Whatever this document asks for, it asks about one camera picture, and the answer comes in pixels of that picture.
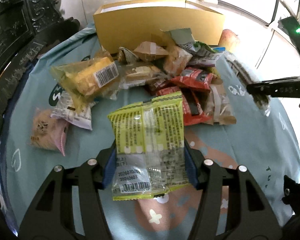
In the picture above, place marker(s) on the small brown folded packet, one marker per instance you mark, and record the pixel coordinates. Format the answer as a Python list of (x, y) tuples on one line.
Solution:
[(150, 51)]

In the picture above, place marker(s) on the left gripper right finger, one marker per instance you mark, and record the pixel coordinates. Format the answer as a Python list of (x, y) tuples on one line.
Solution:
[(249, 216)]

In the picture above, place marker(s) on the orange cat face packet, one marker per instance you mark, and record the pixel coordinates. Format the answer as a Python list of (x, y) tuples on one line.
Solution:
[(48, 133)]

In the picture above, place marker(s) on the yellow cake packet with barcode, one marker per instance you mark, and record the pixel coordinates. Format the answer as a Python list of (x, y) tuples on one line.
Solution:
[(87, 80)]

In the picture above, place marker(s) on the lime green snack packet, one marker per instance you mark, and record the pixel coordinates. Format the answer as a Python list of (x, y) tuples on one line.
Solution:
[(149, 138)]

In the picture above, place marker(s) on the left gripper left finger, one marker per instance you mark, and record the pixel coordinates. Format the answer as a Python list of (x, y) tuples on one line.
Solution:
[(68, 204)]

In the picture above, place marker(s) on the yellow cardboard box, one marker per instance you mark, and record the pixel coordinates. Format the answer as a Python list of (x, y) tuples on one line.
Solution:
[(128, 23)]

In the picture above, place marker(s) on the light blue printed cloth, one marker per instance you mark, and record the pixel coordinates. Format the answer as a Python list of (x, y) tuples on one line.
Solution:
[(94, 149)]

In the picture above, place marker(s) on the white printed snack packet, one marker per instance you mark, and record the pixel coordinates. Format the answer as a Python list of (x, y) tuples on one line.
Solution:
[(65, 109)]

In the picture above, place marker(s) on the white green apple candy packet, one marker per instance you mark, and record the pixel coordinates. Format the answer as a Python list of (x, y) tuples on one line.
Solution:
[(203, 55)]

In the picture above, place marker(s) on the red yellow apple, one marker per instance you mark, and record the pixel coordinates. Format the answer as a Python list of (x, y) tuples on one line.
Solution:
[(229, 40)]

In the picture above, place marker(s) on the red snack packet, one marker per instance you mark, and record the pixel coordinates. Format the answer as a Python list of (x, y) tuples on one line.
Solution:
[(194, 84)]

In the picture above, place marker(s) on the orange biscuit packet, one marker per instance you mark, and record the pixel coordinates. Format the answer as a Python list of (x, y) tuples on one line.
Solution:
[(176, 60)]

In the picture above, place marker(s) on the dark carved wooden furniture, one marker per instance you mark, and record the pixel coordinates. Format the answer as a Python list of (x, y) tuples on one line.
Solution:
[(27, 27)]

